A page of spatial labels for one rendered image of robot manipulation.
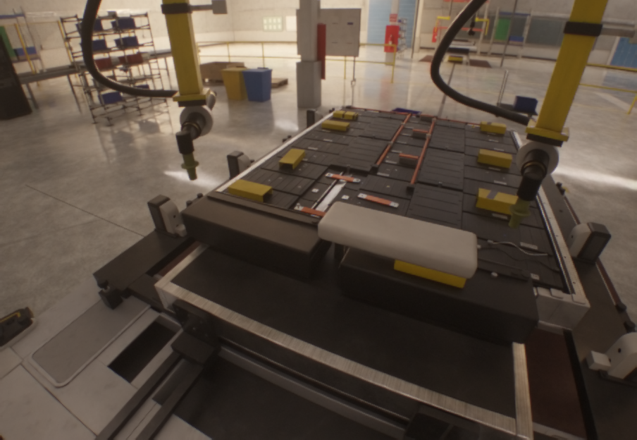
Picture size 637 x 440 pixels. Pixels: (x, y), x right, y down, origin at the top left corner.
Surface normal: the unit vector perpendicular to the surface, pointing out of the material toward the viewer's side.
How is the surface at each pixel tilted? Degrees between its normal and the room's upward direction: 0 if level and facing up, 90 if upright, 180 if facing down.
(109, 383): 0
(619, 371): 90
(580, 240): 90
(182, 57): 90
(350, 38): 90
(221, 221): 0
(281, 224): 0
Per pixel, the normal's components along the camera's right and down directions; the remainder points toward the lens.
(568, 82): -0.62, 0.41
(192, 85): 0.18, 0.52
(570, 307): -0.41, 0.48
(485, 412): 0.00, -0.85
